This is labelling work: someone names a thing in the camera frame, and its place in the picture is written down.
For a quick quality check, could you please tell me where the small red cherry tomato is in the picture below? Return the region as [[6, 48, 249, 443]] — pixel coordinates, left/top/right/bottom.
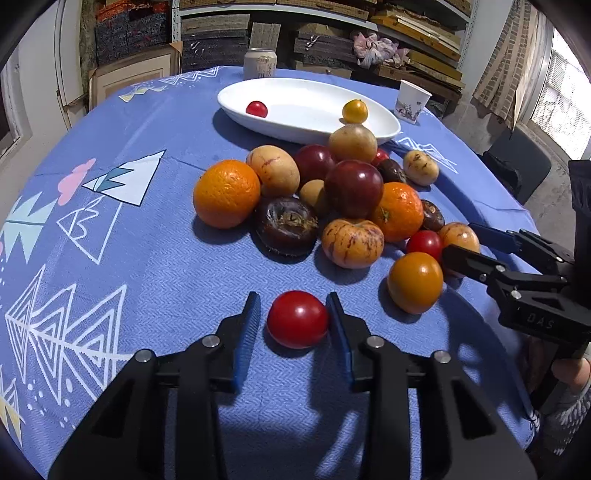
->
[[406, 230, 444, 262]]

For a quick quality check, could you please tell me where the orange yellow tomato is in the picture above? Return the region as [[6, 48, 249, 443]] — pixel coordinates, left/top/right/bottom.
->
[[387, 252, 444, 315]]

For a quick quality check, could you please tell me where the small striped yellow fruit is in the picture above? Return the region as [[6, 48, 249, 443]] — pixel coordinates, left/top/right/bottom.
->
[[403, 150, 440, 187]]

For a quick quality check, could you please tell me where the striped orange round fruit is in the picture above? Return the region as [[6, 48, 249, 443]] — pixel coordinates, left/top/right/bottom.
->
[[322, 219, 385, 269]]

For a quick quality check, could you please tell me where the large dark red plum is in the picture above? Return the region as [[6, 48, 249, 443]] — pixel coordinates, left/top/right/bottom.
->
[[324, 160, 384, 218]]

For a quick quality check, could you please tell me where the tan round fruit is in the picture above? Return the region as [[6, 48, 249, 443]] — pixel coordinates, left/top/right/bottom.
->
[[328, 124, 378, 163]]

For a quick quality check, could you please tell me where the small brown longan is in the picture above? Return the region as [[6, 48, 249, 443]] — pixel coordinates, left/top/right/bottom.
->
[[298, 179, 329, 216]]

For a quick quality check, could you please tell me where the dark purple persimmon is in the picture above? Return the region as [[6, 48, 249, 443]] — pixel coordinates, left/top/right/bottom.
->
[[253, 197, 320, 258]]

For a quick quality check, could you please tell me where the large orange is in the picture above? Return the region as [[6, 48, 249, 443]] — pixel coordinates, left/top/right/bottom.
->
[[192, 159, 260, 229]]

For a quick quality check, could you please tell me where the dark maroon small fruit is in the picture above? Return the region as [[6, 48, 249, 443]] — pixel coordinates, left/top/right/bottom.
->
[[421, 199, 446, 232]]

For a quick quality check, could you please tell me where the orange mandarin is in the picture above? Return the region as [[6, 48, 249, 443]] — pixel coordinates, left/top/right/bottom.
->
[[370, 182, 424, 243]]

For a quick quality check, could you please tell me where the small dark purple fruit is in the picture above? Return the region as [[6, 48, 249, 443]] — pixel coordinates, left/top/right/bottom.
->
[[377, 158, 408, 184]]

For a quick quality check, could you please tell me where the yellow striped pepino melon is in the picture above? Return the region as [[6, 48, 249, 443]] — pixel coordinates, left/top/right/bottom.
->
[[245, 145, 301, 197]]

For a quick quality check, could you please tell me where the person's hand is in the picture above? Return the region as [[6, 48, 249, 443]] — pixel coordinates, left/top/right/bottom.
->
[[552, 358, 590, 393]]

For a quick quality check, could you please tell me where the black chair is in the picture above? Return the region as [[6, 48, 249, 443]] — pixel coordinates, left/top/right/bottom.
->
[[479, 126, 572, 206]]

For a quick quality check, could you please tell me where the white paper cup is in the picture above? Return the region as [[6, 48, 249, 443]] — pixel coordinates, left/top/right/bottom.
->
[[394, 80, 432, 124]]

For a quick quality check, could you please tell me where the yellow cherry tomato on plate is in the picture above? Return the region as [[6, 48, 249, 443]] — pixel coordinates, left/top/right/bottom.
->
[[342, 99, 369, 124]]

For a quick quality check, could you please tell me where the blue patterned tablecloth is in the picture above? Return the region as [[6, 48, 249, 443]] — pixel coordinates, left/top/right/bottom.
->
[[1, 67, 536, 479]]

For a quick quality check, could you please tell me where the white oval plate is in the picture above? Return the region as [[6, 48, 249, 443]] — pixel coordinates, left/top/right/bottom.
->
[[217, 78, 402, 145]]

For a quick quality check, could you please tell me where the pink cloth bundle on shelf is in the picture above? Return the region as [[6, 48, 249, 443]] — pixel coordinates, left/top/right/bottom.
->
[[352, 32, 410, 69]]

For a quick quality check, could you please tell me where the red cherry tomato on plate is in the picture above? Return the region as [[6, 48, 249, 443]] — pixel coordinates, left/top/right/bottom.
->
[[245, 101, 269, 118]]

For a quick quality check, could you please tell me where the metal storage shelf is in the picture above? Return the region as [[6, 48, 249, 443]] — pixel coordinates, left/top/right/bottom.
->
[[172, 0, 472, 102]]

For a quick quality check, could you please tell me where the silver beverage can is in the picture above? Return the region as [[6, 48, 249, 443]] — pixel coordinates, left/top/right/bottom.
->
[[243, 48, 277, 80]]

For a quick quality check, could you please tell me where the cardboard framed panel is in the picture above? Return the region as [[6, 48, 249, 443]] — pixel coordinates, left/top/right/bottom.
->
[[88, 41, 182, 110]]

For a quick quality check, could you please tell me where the window frame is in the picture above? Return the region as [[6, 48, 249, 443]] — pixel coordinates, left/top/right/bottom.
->
[[1, 48, 32, 164]]

